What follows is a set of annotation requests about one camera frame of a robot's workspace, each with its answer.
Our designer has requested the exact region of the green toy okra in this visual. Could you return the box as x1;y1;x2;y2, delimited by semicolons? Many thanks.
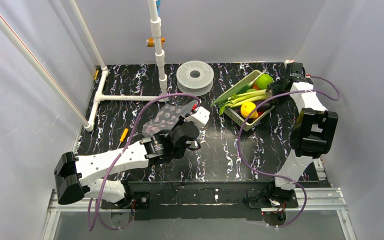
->
210;79;255;108

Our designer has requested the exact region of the yellow toy lemon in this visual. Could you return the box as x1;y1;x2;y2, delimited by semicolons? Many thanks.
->
240;101;259;119

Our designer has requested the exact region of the purple toy eggplant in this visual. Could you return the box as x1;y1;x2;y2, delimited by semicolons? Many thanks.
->
233;100;274;115

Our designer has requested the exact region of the green perforated plastic basket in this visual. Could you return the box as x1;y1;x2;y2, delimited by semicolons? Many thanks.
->
211;70;279;132

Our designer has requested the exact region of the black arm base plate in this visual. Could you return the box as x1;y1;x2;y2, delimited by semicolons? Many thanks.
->
99;180;299;222

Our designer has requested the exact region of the grey filament spool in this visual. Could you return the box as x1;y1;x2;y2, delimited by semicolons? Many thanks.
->
176;60;215;97

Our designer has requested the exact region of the clear pink zip top bag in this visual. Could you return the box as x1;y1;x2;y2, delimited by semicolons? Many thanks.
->
141;100;197;137

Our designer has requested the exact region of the green toy apple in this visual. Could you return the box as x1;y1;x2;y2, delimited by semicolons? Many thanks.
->
254;73;274;90

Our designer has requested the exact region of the toy celery stalk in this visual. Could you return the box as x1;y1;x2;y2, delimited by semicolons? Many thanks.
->
218;89;273;115

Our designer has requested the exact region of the orange pipe clamp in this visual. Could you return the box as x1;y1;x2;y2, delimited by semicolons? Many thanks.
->
146;37;165;48

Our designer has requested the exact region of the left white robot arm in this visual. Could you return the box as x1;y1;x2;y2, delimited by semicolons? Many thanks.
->
53;122;200;205

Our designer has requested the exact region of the white PVC pipe frame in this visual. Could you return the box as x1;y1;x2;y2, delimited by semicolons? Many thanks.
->
0;0;170;133

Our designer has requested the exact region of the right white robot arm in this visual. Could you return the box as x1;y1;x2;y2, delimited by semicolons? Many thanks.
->
267;62;339;202

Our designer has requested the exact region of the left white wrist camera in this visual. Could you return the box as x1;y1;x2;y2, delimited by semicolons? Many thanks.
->
184;106;210;129

